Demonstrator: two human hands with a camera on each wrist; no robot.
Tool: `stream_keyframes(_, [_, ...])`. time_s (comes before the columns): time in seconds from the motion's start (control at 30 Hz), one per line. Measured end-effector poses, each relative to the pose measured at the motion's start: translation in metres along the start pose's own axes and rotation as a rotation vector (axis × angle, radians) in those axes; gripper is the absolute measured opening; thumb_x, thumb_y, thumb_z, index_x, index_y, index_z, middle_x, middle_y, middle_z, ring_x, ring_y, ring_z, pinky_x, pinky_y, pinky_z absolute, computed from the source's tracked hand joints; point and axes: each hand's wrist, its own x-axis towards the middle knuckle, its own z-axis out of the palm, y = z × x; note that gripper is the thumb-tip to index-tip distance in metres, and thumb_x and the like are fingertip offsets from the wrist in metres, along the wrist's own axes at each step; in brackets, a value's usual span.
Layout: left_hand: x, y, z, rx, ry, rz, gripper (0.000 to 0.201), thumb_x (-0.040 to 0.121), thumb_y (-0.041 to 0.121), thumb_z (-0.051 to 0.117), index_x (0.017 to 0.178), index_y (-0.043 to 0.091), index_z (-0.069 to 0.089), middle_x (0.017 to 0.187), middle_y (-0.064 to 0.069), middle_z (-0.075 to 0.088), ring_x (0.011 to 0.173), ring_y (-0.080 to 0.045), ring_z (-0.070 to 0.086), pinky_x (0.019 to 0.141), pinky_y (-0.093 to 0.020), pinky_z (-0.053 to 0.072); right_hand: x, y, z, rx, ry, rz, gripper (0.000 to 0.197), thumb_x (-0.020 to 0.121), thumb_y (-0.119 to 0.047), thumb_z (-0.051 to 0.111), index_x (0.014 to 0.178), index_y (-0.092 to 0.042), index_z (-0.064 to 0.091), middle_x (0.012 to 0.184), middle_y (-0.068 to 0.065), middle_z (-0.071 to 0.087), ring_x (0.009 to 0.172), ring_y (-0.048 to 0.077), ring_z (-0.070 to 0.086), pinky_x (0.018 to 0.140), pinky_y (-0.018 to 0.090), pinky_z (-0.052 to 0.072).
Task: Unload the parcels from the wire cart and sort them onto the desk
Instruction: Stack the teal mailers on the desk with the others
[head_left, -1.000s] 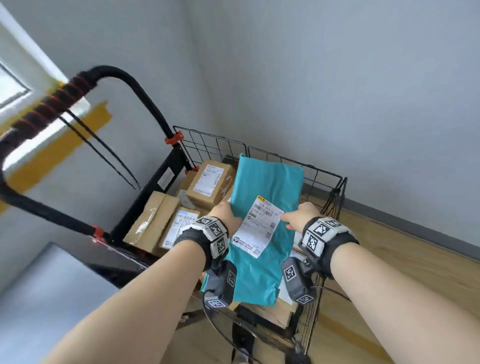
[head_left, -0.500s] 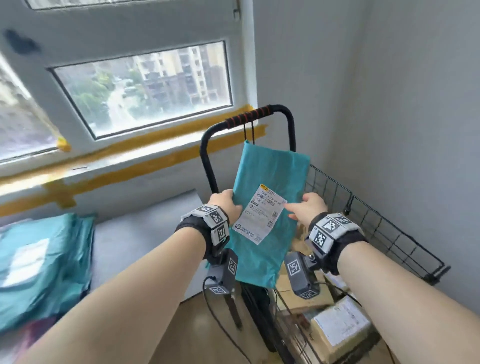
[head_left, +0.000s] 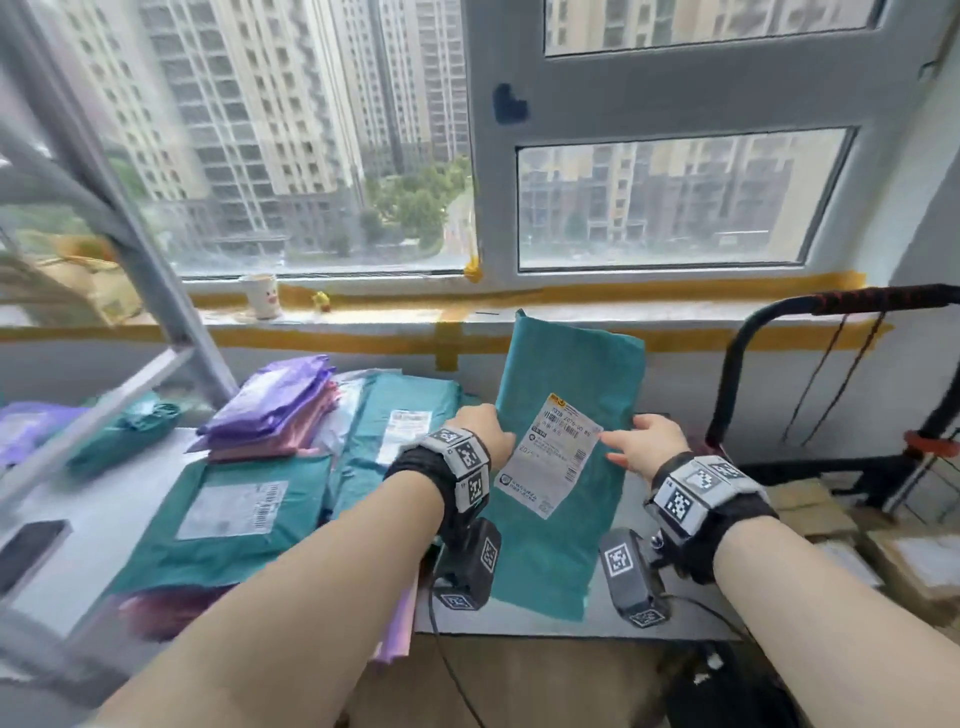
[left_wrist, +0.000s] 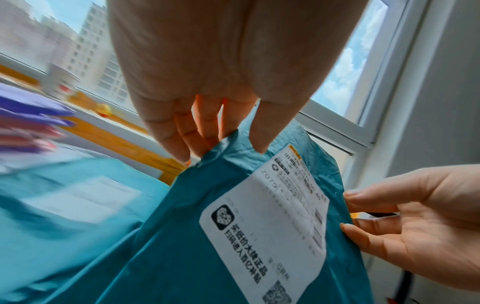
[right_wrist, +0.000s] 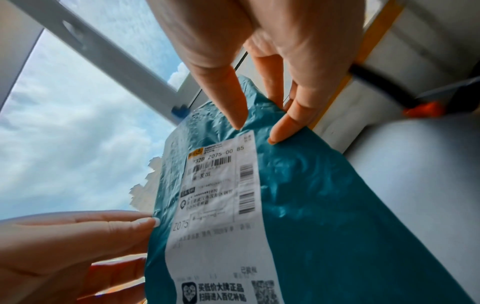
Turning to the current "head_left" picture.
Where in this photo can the person's left hand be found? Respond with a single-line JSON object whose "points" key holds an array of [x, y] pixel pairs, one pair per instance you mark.
{"points": [[484, 435]]}

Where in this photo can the person's right hand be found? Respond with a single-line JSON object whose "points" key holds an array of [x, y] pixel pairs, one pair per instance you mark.
{"points": [[652, 446]]}

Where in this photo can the grey-white mailer bag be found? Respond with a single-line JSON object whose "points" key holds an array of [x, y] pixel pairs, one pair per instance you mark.
{"points": [[345, 405]]}

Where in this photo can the brown cardboard box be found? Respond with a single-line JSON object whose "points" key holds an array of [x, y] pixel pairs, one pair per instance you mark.
{"points": [[847, 562], [810, 506], [915, 570]]}

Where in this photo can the person's left forearm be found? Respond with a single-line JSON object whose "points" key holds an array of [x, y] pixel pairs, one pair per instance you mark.
{"points": [[270, 607]]}

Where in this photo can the person's right forearm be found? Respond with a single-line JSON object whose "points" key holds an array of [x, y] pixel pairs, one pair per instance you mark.
{"points": [[847, 630]]}

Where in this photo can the left marker wristband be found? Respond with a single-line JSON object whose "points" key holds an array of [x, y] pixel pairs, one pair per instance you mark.
{"points": [[442, 472]]}

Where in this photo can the marker wristband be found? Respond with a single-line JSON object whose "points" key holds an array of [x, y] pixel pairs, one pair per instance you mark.
{"points": [[442, 472], [712, 510]]}

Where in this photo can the right marker wristband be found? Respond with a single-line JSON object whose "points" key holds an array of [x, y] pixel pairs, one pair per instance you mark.
{"points": [[712, 510]]}

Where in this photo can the yellow tape piece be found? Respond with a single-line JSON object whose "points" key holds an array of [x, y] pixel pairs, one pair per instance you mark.
{"points": [[473, 271]]}

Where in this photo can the yellow rubber duck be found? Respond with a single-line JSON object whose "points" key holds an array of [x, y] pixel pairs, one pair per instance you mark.
{"points": [[321, 302]]}

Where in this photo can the white framed window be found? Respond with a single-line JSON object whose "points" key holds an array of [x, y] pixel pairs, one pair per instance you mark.
{"points": [[495, 210]]}

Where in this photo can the white paper cup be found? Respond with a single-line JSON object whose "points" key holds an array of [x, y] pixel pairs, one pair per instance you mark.
{"points": [[261, 298]]}

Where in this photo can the blue tape patch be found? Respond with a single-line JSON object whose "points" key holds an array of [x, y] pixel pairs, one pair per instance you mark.
{"points": [[510, 103]]}

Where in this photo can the white metal shelf rack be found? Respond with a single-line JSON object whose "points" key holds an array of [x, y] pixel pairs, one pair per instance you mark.
{"points": [[165, 300]]}

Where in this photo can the colourful printed paper box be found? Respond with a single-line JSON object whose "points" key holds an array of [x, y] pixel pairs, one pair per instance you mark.
{"points": [[75, 292]]}

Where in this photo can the black smartphone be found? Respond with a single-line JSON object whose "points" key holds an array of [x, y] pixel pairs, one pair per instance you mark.
{"points": [[30, 555]]}

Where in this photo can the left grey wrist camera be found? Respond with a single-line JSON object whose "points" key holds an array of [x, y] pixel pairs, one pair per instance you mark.
{"points": [[469, 566]]}

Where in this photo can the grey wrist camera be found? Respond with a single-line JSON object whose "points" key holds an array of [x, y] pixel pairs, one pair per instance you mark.
{"points": [[469, 566], [630, 581]]}

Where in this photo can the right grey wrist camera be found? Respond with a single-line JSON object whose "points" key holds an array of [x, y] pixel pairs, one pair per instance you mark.
{"points": [[630, 581]]}

